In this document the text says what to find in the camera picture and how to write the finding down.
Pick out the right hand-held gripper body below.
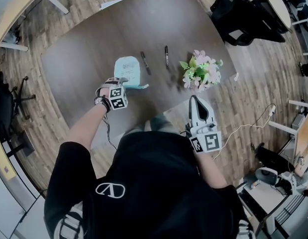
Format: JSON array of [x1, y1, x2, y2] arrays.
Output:
[[186, 122, 222, 156]]

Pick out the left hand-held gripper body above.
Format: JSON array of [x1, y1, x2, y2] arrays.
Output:
[[100, 78, 129, 111]]

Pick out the light blue pencil pouch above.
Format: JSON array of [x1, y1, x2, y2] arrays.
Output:
[[113, 55, 149, 90]]

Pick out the person's right forearm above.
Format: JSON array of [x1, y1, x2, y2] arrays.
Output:
[[197, 150, 230, 189]]

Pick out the person's left forearm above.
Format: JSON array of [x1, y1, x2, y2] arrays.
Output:
[[65, 103, 107, 156]]

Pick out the person's left hand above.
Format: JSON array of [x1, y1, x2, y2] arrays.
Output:
[[96, 85, 111, 100]]

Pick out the black wrist watch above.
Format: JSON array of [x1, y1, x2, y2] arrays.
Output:
[[94, 96, 111, 113]]

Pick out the person's grey trouser leg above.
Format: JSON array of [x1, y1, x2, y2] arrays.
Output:
[[143, 114, 181, 135]]

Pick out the pink flowers in white pot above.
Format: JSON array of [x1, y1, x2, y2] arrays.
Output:
[[179, 49, 223, 92]]

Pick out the white headset device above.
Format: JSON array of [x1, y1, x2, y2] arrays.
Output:
[[255, 167, 308, 196]]

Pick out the person's black t-shirt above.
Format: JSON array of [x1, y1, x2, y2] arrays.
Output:
[[43, 130, 254, 239]]

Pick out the white table foot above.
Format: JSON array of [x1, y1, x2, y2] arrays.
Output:
[[100, 0, 128, 11]]

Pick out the black office chair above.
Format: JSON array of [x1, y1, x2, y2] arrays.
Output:
[[209, 0, 293, 47], [0, 71, 36, 139]]

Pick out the light wooden desk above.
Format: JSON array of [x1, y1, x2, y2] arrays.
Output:
[[0, 0, 69, 52]]

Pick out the round white table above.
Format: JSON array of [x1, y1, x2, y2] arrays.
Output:
[[244, 0, 293, 32]]

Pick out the white cable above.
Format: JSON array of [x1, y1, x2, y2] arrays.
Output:
[[213, 103, 276, 160]]

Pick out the white frame wooden desk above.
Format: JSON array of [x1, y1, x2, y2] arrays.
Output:
[[268, 100, 308, 178]]

